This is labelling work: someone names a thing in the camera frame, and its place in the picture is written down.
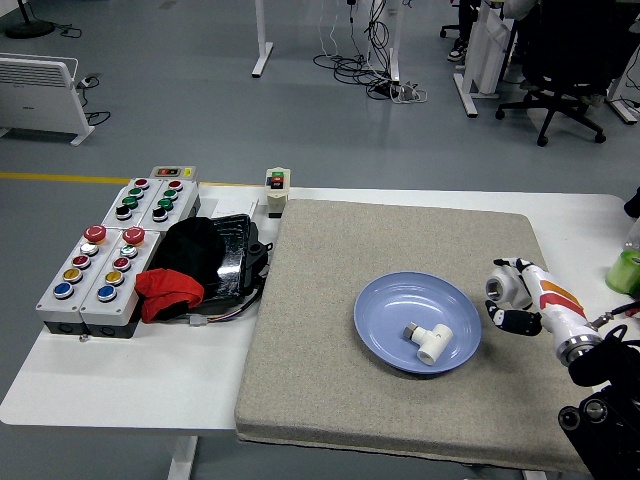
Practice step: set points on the red cloth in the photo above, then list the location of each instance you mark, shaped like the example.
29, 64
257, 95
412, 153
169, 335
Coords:
167, 292

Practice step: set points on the grey-brown mat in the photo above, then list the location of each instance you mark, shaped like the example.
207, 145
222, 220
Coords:
310, 320

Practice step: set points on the white desk frame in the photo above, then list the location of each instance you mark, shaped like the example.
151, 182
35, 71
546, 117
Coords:
482, 60

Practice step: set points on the black round stand base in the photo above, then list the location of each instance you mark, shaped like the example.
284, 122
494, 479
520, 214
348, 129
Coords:
30, 27

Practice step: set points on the white desk leg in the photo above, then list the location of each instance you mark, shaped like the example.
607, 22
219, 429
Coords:
262, 50
392, 55

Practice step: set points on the white desk foot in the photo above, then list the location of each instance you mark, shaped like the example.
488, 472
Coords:
622, 102

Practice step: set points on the white tee fitting metal end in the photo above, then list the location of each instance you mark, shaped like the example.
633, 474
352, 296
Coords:
432, 342

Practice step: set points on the beige red-green switch box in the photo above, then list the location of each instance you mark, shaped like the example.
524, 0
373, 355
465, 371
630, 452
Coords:
277, 192

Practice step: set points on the white table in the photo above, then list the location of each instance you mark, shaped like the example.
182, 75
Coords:
125, 390

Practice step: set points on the grey emergency-stop button box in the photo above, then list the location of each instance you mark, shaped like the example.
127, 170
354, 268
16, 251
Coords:
67, 295
112, 300

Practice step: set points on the black office chair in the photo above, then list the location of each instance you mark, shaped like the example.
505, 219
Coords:
565, 60

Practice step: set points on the white paper card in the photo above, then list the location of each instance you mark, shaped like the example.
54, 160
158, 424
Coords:
235, 206

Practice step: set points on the small grey switch box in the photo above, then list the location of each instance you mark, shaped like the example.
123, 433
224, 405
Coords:
174, 172

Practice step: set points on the grey four-button control box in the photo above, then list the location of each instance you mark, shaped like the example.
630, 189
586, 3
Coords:
131, 202
172, 200

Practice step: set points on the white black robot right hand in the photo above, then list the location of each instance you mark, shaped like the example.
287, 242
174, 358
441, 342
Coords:
555, 302

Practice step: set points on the blue plate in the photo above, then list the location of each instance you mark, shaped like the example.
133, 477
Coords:
390, 310

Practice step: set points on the white power strip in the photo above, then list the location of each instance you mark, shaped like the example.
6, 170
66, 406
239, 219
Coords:
411, 94

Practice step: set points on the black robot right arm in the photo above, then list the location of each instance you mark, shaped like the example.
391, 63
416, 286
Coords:
607, 405

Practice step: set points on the black chair base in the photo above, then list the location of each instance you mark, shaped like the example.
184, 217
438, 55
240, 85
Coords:
449, 31

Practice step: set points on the black cloth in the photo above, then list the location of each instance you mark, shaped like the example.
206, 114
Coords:
192, 250

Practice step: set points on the green tape roll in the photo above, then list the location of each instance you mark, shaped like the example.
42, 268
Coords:
624, 274

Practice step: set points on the white pipe tee fitting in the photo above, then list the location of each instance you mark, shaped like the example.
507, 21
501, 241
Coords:
502, 287

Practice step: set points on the white panel heater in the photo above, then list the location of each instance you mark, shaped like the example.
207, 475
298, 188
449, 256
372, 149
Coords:
37, 97

